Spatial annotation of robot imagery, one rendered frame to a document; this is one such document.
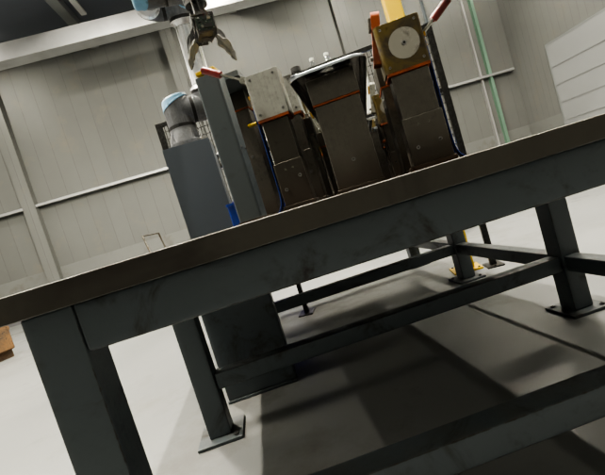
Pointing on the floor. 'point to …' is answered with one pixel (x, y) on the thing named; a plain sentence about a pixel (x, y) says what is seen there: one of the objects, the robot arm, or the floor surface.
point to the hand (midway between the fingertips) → (214, 66)
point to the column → (248, 343)
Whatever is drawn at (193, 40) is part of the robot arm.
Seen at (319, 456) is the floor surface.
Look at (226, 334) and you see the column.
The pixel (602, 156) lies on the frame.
